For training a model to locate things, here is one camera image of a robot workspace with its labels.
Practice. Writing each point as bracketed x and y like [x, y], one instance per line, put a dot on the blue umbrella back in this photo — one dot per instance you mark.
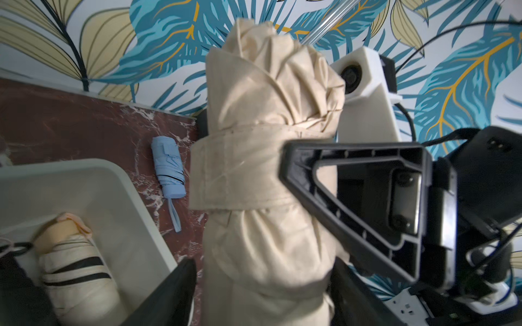
[170, 173]

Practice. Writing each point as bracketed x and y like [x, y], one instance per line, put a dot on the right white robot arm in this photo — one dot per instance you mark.
[429, 226]

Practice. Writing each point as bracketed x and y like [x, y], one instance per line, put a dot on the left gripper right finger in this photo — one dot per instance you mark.
[354, 303]

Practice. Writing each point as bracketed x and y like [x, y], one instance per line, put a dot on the beige plastic storage box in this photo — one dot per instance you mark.
[102, 195]

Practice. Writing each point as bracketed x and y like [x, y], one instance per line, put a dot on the right aluminium corner post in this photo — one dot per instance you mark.
[340, 9]

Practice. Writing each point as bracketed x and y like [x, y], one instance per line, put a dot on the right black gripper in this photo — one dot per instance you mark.
[373, 198]

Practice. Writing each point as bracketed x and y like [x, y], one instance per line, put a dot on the black umbrella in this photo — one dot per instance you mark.
[22, 302]

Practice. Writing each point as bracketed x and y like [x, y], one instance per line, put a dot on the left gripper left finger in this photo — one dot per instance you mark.
[171, 302]

